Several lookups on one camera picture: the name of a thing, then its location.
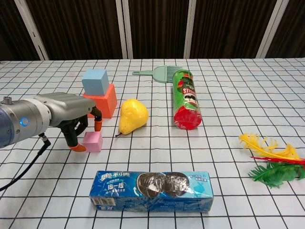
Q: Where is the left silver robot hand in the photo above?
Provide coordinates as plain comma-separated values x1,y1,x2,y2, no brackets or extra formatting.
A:
33,92,104,153

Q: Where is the blue foam cube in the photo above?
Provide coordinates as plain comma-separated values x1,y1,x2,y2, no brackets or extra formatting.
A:
81,69,110,97

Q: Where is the small pink cube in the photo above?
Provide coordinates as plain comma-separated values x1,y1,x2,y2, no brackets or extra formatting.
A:
82,131,103,153

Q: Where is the orange foam cube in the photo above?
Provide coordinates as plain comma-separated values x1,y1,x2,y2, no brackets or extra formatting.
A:
82,83,118,119

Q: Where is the yellow toy pear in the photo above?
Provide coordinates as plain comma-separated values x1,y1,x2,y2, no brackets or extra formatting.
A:
115,98,149,138

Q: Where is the green plastic comb scoop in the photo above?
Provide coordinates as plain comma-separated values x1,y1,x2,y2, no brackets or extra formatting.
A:
132,66,185,84

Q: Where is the blue cookie box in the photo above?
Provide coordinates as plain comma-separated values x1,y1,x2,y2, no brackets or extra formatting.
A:
89,170,214,213

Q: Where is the green chips can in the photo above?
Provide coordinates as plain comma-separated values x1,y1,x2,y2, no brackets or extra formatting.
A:
172,69,203,131

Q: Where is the checked white tablecloth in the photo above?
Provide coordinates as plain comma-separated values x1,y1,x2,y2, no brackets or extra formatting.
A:
0,57,305,229

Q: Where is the colourful feather shuttlecock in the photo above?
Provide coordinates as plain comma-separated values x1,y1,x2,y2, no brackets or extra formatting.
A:
239,133,305,189

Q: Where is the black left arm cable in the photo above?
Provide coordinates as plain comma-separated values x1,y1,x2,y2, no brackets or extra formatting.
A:
0,133,52,192

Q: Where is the white partition frame post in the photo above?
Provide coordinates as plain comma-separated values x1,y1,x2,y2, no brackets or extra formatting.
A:
183,0,201,59
255,0,289,59
121,0,133,59
13,0,50,61

